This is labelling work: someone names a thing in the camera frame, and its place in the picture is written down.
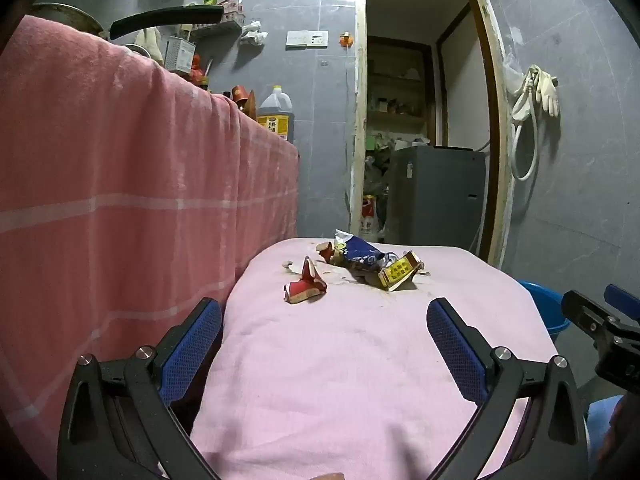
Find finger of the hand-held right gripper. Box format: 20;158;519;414
560;289;612;347
603;283;640;322

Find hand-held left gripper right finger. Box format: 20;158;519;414
426;297;590;480

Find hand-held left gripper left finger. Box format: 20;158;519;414
57;297;223;480

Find blue plastic bucket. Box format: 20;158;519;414
516;280;571;344

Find crushed yellow cigarette packet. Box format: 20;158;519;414
376;251;427;292

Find torn red cigarette packet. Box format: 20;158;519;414
283;255;329;306

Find blue snack wrapper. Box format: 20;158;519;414
332;229;387;272

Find person's leg in jeans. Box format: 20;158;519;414
587;394;627;467

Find light pink cloth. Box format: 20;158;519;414
160;237;558;480

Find grey washing machine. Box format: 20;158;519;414
386;144;489;262

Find red white bottle on floor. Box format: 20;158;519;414
360;194;381;237

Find pink striped towel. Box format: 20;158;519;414
0;14;301;478

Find pile of plastic bags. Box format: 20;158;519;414
364;132;401;202

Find cream rubber gloves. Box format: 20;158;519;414
524;64;561;117

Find wooden shelf unit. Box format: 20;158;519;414
367;37;434;122

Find large cooking oil bottle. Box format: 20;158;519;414
256;84;296;144

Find red sauce bottle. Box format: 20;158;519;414
190;53;209;87

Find metal box grater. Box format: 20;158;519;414
164;35;196;74

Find white plastic bag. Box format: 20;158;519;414
239;19;269;46

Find white hose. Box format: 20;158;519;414
509;66;542;182

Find wooden door frame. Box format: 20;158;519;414
348;0;512;269

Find white wall switch plate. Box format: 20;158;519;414
285;30;330;50

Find metal pan with black handle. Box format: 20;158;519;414
30;2;225;42

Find wall shelf with spice packets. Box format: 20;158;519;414
190;0;247;38

